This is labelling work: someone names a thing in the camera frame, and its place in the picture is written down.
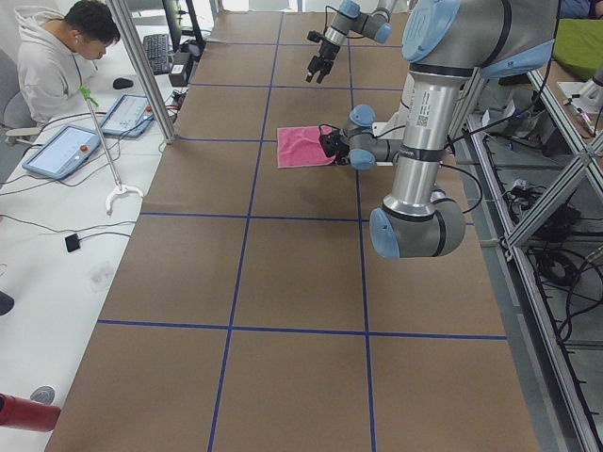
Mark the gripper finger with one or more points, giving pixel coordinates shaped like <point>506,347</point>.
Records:
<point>322,71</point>
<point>312,68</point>

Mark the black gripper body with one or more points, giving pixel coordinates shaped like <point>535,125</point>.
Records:
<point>335,147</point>
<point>324,53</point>

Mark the pink towel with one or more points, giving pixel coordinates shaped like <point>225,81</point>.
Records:
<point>299,147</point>

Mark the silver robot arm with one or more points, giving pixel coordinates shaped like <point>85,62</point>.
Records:
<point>444,43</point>
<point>348,19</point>

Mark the black keyboard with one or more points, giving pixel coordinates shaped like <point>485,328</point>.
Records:
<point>156,48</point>

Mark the far teach pendant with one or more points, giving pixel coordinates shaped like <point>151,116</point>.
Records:
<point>129,117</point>

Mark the teach pendant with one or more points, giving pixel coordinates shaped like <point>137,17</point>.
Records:
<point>129,117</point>
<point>64,153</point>

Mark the black computer mouse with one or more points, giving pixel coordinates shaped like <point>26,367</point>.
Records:
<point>122,83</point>

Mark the long reacher stick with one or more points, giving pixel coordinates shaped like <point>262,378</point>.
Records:
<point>119,189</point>

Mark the seated person grey hoodie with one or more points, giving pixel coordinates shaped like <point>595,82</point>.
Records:
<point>58,53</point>

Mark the near teach pendant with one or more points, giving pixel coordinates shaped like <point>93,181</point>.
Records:
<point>64,153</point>

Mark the red cylinder bottle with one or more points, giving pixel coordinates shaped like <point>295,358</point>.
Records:
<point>27,414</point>

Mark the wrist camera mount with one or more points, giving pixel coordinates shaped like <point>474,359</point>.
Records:
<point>329,139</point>
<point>315,36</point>

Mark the aluminium frame post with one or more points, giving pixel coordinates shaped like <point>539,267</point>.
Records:
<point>134,48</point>

